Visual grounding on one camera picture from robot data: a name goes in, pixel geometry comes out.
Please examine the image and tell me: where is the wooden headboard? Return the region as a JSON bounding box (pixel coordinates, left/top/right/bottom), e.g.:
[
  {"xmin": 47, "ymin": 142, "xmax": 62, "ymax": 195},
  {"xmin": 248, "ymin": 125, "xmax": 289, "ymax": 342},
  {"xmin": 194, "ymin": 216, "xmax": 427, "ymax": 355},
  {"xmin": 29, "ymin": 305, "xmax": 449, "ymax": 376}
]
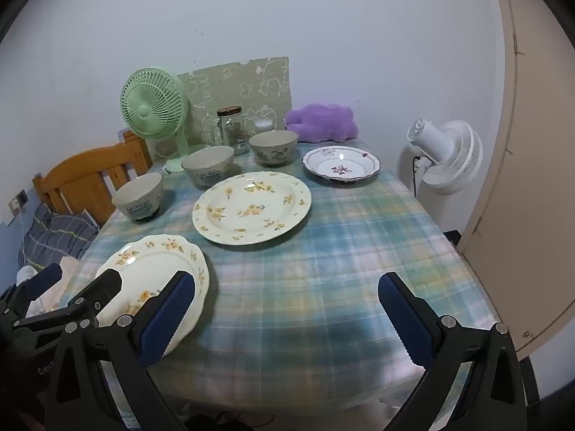
[{"xmin": 32, "ymin": 130, "xmax": 153, "ymax": 227}]

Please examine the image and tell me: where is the peach blanket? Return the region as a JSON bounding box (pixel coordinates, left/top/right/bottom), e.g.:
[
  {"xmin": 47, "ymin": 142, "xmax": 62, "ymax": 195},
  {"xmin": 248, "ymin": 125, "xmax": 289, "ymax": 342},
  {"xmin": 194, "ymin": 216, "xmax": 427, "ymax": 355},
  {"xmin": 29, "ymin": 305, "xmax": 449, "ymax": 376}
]
[{"xmin": 42, "ymin": 256, "xmax": 82, "ymax": 319}]

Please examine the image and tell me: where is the white standing fan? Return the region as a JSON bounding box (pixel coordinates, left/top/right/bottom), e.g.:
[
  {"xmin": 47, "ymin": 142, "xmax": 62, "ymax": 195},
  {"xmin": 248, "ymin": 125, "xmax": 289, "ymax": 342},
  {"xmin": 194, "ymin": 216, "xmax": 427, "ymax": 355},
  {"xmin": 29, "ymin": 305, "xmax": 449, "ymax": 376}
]
[{"xmin": 406, "ymin": 119, "xmax": 484, "ymax": 196}]

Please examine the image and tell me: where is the green table fan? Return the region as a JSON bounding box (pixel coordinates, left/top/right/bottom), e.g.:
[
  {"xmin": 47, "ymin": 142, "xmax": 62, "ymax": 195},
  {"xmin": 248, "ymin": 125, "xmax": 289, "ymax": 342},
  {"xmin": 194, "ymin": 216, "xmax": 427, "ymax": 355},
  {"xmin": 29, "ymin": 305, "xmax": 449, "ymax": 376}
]
[{"xmin": 119, "ymin": 68, "xmax": 212, "ymax": 173}]

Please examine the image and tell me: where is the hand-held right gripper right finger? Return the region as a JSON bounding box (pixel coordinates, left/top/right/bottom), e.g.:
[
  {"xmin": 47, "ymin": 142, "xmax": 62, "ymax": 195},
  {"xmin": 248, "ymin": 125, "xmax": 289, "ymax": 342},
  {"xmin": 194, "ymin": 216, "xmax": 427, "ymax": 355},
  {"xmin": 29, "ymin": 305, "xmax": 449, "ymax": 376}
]
[{"xmin": 377, "ymin": 272, "xmax": 528, "ymax": 431}]

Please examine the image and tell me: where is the red rimmed purple flower plate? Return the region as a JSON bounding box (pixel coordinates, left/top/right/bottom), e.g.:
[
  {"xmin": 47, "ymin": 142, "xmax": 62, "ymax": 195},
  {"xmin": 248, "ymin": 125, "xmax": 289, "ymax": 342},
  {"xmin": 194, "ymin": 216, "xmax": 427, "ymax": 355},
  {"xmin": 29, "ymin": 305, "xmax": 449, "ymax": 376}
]
[{"xmin": 302, "ymin": 146, "xmax": 381, "ymax": 186}]

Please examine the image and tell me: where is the green patterned board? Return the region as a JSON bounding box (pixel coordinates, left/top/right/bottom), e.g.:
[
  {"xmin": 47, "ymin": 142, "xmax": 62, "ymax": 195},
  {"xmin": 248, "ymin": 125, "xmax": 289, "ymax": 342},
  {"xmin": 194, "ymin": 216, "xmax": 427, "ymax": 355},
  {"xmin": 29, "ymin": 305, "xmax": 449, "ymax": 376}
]
[{"xmin": 176, "ymin": 56, "xmax": 293, "ymax": 144}]

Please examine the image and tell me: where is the beige door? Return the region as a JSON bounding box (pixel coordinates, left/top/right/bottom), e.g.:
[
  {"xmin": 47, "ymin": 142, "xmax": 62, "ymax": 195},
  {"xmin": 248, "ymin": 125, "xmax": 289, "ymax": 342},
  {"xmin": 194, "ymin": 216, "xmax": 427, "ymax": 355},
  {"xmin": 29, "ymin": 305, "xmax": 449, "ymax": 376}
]
[{"xmin": 456, "ymin": 0, "xmax": 575, "ymax": 353}]

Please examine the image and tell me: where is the purple plush toy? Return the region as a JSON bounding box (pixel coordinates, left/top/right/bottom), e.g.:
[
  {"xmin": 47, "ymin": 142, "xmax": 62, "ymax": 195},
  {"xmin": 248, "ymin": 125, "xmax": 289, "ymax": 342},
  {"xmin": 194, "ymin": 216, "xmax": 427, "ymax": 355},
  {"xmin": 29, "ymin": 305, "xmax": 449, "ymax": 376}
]
[{"xmin": 285, "ymin": 103, "xmax": 359, "ymax": 143}]

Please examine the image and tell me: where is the black fan cable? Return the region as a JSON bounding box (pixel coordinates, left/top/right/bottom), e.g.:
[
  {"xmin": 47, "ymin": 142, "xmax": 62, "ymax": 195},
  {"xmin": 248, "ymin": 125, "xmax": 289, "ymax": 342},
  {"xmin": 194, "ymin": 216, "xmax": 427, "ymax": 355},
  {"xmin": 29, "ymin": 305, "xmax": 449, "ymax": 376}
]
[{"xmin": 412, "ymin": 155, "xmax": 427, "ymax": 197}]

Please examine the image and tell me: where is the large round yellow floral plate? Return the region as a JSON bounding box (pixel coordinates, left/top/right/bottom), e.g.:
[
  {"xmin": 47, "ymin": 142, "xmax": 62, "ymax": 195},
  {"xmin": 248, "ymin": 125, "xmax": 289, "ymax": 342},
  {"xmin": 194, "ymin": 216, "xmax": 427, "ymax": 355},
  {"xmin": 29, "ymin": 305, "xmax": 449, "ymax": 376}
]
[{"xmin": 192, "ymin": 171, "xmax": 312, "ymax": 246}]

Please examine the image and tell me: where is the grey plaid pillow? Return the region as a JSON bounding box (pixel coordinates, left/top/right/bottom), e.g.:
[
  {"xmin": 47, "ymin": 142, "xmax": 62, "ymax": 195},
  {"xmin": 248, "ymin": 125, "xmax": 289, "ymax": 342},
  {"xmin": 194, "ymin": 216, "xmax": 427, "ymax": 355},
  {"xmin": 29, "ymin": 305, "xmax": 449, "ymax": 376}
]
[{"xmin": 20, "ymin": 202, "xmax": 100, "ymax": 272}]

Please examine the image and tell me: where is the glass jar with brown lid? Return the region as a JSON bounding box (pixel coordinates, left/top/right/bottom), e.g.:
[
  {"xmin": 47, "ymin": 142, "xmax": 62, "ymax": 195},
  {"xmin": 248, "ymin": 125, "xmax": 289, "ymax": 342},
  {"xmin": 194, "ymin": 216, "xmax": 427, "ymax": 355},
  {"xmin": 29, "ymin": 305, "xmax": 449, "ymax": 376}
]
[{"xmin": 213, "ymin": 106, "xmax": 250, "ymax": 157}]

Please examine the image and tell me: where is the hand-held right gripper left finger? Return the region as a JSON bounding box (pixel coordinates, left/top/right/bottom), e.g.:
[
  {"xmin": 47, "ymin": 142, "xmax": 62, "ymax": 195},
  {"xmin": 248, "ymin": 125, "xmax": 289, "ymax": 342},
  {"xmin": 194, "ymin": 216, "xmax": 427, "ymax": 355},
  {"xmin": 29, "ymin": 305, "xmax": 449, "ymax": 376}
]
[{"xmin": 42, "ymin": 270, "xmax": 198, "ymax": 431}]

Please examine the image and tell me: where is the green patterned ceramic bowl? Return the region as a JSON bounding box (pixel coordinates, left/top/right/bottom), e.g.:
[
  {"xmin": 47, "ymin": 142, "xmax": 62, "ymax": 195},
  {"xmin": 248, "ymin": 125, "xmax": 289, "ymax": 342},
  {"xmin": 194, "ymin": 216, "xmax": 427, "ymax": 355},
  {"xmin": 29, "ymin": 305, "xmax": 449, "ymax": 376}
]
[
  {"xmin": 248, "ymin": 130, "xmax": 299, "ymax": 166},
  {"xmin": 111, "ymin": 172, "xmax": 164, "ymax": 224},
  {"xmin": 181, "ymin": 145, "xmax": 235, "ymax": 188}
]

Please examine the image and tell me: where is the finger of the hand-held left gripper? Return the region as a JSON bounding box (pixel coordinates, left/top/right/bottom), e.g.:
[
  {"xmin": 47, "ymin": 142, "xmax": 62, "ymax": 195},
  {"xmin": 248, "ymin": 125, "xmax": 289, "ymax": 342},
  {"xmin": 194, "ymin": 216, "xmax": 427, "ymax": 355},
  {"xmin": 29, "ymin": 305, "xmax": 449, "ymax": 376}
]
[
  {"xmin": 13, "ymin": 268, "xmax": 123, "ymax": 332},
  {"xmin": 0, "ymin": 264, "xmax": 64, "ymax": 319}
]

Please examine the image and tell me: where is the scalloped yellow floral plate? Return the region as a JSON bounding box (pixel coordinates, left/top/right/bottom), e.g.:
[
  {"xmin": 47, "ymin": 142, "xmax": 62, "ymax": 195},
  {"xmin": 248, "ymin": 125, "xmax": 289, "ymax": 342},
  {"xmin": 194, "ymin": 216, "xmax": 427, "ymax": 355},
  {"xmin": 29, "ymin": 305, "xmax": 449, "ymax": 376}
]
[{"xmin": 95, "ymin": 234, "xmax": 210, "ymax": 355}]

